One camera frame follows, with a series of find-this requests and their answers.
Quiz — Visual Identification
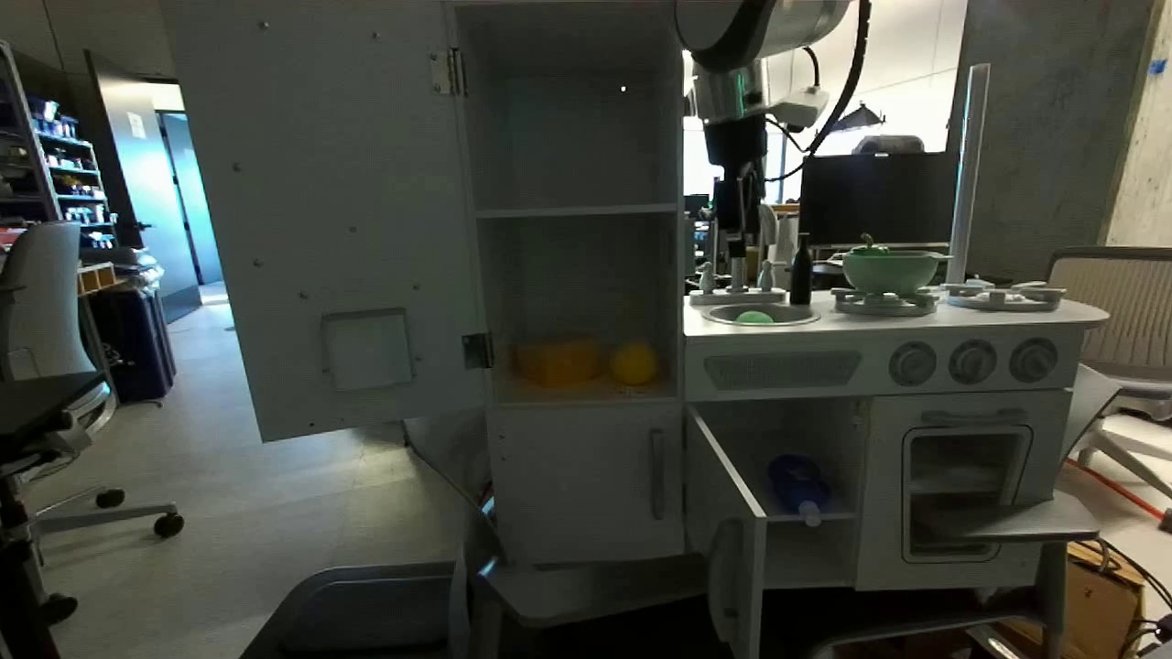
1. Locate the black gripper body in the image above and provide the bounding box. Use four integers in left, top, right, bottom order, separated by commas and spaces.
702, 117, 764, 233

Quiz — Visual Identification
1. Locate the blue detergent bottle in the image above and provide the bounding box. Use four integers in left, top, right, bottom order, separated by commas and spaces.
769, 452, 830, 528

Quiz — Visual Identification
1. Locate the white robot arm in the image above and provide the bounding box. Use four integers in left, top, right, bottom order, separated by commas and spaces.
670, 0, 851, 233

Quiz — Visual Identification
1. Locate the small black bottle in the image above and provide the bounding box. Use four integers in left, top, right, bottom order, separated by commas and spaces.
791, 247, 815, 307

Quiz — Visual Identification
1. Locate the white lower cabinet door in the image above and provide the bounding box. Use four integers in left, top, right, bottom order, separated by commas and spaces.
686, 409, 763, 659

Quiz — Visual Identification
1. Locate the tall white cabinet door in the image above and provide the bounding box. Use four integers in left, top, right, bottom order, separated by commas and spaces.
163, 0, 485, 440

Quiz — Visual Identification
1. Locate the open oven door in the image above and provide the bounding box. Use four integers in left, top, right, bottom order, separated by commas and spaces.
922, 494, 1100, 540

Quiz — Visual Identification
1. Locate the silver toy faucet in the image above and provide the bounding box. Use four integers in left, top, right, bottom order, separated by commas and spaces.
688, 204, 786, 307

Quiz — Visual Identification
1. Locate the black computer monitor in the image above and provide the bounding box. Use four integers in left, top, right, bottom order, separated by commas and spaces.
802, 155, 951, 244

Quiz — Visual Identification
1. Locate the mint green bowl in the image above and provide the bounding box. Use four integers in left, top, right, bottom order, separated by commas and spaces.
843, 247, 943, 295

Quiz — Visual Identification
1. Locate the yellow toy lemon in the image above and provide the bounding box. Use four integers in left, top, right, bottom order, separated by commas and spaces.
608, 345, 658, 388

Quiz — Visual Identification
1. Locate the orange toy food block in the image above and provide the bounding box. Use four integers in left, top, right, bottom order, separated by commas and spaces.
517, 341, 602, 388

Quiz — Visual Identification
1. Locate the white toy kitchen unit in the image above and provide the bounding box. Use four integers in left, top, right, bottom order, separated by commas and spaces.
450, 0, 1100, 642

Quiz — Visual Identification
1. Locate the beige mesh chair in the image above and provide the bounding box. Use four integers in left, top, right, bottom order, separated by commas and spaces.
1049, 244, 1172, 494

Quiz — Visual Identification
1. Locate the cardboard box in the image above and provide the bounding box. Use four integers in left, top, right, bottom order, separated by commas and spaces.
1064, 540, 1148, 659

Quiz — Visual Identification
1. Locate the grey chair foreground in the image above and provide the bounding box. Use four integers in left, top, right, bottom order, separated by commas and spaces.
241, 561, 469, 659

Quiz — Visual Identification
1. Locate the storage shelf with items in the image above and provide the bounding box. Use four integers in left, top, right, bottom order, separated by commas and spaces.
0, 45, 117, 247

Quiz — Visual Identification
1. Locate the grey office chair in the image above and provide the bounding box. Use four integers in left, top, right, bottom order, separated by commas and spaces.
0, 222, 185, 659

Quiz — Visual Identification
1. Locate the black cable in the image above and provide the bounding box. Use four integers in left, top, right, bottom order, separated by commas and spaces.
763, 0, 879, 186

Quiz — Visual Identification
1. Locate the white vertical post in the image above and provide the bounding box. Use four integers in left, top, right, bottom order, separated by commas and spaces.
945, 61, 993, 285

